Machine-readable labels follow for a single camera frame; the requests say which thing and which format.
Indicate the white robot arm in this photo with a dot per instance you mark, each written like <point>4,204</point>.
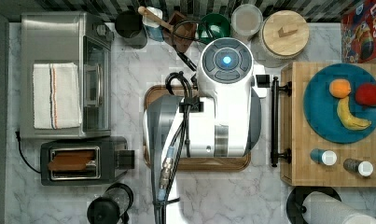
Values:
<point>216,114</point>

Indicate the grey shaker white cap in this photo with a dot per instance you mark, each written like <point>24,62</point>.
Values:
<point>363,168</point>

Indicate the jar with wooden lid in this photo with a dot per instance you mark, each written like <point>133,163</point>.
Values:
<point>280,39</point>

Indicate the black utensil cup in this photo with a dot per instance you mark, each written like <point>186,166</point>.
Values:
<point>129,26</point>

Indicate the blue white utensil holder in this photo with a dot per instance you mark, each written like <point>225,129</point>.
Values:
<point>153,30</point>

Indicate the wooden spoon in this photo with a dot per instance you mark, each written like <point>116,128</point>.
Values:
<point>148,14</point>

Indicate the brown wooden knife block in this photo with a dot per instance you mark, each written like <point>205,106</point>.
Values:
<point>186,30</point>

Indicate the stainless toaster oven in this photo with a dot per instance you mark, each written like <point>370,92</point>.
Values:
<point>68,37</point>

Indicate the orange fruit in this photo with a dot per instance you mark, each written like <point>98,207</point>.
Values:
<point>340,88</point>

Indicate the toast slice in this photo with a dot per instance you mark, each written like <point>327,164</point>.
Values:
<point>70,161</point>

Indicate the wooden cutting board tray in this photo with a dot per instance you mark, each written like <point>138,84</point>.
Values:
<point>199,164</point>

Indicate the teal round plate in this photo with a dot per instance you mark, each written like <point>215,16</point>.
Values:
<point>320,106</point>

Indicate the white striped dish towel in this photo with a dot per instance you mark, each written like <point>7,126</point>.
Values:
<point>56,96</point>

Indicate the red apple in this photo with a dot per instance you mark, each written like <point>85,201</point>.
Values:
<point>365,94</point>

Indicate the yellow banana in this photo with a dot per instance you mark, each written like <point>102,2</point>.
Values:
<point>348,120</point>

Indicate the black drawer handle bar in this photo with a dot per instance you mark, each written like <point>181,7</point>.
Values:
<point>275,154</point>

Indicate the fruit cereal box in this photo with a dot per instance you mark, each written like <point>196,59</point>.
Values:
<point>358,34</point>

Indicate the green bowl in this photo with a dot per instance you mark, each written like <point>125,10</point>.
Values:
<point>213,26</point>

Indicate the black toaster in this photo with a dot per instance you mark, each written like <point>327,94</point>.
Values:
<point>112,159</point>

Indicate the teal shaker white cap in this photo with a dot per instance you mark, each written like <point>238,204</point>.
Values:
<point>326,157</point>

